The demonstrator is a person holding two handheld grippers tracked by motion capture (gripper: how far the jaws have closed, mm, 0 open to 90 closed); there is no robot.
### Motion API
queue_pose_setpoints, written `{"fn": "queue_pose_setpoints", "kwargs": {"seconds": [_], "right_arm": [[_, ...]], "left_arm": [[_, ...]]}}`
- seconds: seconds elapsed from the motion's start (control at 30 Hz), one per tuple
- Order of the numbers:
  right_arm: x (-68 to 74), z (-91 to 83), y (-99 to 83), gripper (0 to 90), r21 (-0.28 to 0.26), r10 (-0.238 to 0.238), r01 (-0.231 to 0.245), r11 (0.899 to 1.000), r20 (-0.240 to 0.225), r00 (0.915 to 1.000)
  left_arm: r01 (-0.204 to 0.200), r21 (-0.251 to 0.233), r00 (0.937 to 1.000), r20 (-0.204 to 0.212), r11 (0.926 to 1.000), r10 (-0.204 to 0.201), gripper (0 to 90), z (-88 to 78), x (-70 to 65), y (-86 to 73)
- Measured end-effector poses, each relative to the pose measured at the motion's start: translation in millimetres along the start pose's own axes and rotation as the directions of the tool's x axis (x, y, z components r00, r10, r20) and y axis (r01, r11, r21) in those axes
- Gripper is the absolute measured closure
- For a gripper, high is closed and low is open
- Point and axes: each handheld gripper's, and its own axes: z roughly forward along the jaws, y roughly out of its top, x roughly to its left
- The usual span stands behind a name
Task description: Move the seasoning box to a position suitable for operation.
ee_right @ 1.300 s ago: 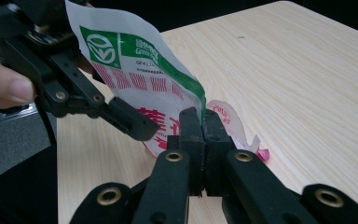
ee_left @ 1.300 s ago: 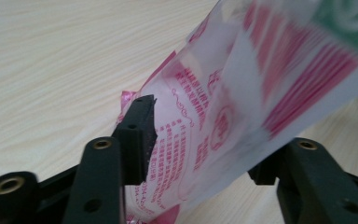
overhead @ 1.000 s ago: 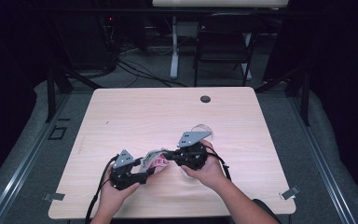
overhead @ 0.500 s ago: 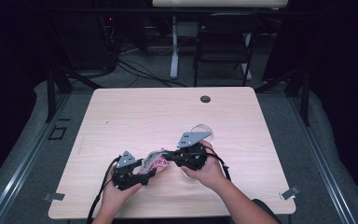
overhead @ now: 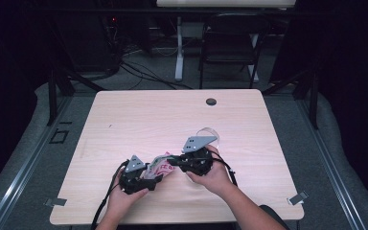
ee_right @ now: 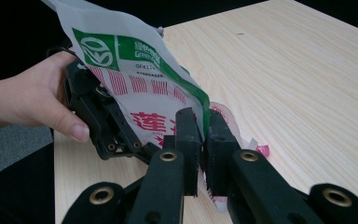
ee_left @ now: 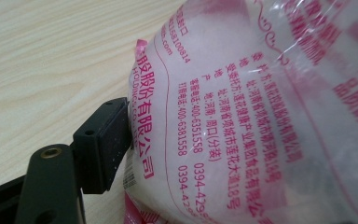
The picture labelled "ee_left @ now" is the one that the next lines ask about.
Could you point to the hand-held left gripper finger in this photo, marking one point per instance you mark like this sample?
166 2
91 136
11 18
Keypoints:
99 149

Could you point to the pink and white plastic bag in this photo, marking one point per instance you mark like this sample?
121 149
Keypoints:
245 109

